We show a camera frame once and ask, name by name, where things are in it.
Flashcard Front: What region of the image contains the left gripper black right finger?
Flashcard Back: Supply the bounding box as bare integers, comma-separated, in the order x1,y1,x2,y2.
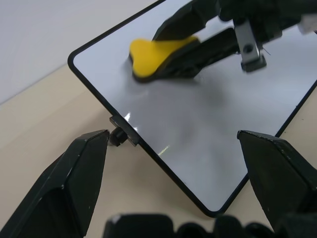
237,130,317,233

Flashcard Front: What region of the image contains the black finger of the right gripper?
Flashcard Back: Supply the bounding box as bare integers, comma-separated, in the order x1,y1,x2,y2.
152,0,221,42
157,27,240,80

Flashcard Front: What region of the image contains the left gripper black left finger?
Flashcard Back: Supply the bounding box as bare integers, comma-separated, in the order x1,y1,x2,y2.
0,129,110,238

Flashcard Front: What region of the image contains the yellow whiteboard eraser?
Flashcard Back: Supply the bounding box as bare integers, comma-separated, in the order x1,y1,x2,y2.
128,36,201,84

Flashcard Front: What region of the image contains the black whiteboard edge clip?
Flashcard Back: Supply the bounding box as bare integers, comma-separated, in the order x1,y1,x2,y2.
109,115,141,149

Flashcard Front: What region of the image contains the silver metal bracket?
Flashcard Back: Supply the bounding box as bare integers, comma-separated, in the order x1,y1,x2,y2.
234,19,267,73

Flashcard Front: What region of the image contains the whiteboard with black frame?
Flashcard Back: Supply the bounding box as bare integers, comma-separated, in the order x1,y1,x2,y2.
67,0,317,218

